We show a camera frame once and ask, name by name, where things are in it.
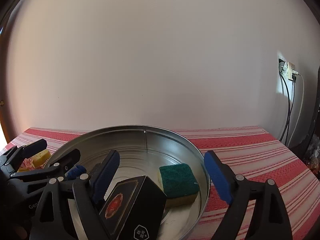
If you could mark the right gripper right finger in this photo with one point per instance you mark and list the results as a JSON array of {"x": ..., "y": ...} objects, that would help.
[{"x": 269, "y": 220}]

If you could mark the red striped tablecloth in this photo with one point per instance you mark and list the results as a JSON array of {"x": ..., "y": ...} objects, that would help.
[{"x": 250, "y": 151}]

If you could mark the black card box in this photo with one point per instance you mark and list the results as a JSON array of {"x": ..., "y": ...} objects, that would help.
[{"x": 134, "y": 209}]

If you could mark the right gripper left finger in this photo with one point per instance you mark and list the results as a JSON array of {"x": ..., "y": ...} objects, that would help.
[{"x": 53, "y": 219}]

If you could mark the yellow sponge block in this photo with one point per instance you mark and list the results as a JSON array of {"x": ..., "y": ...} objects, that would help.
[{"x": 40, "y": 158}]

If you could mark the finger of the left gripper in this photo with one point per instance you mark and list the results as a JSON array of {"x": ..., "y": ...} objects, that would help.
[
  {"x": 16, "y": 155},
  {"x": 57, "y": 169}
]

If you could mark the blue knitted yarn item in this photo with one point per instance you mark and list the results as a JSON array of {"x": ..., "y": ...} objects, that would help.
[{"x": 76, "y": 172}]

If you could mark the round metal cookie tin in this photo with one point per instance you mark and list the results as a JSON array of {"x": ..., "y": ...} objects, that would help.
[{"x": 143, "y": 149}]

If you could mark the green yellow sponge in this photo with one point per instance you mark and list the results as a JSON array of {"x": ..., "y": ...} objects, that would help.
[{"x": 179, "y": 184}]

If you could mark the wall power socket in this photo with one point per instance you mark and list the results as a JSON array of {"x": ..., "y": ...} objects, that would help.
[{"x": 287, "y": 70}]

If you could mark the pink floral packet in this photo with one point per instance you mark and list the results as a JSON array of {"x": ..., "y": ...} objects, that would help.
[{"x": 27, "y": 165}]

